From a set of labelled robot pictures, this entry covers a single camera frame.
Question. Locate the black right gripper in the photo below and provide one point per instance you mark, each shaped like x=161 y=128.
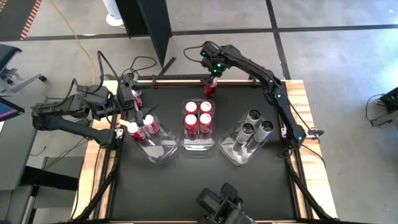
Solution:
x=216 y=67

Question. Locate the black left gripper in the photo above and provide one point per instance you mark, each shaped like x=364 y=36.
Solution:
x=127 y=99

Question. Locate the red Coca-Cola soda can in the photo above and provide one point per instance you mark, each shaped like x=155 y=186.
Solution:
x=138 y=101
x=152 y=126
x=211 y=89
x=136 y=133

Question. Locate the orange Fanta soda can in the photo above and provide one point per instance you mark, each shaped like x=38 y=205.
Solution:
x=205 y=123
x=206 y=107
x=190 y=124
x=190 y=107

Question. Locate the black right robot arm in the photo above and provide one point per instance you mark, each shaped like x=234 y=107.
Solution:
x=255 y=70

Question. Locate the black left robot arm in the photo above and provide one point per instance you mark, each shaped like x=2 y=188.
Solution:
x=62 y=123

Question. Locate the yellow tape tag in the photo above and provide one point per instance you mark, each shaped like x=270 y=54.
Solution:
x=124 y=122

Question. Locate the clear plastic bin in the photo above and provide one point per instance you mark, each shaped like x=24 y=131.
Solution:
x=199 y=143
x=233 y=152
x=161 y=152

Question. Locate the black table mat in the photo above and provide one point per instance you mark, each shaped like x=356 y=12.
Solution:
x=171 y=186

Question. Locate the dark partition panel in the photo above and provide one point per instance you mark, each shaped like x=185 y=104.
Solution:
x=149 y=25

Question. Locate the white round stand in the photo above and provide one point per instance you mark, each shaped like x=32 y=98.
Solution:
x=113 y=20

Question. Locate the grey desk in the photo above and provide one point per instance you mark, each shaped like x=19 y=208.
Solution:
x=18 y=149

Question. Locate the monitor with blue screen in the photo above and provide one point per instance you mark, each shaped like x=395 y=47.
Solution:
x=7 y=110

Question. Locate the blue office chair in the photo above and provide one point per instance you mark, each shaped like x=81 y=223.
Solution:
x=7 y=54

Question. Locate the grey cabinet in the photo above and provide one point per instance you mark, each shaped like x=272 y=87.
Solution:
x=15 y=205

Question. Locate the black floor mat orange edge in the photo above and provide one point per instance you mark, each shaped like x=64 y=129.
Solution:
x=12 y=18

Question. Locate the black aluminium table frame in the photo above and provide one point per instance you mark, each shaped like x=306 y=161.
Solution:
x=174 y=76

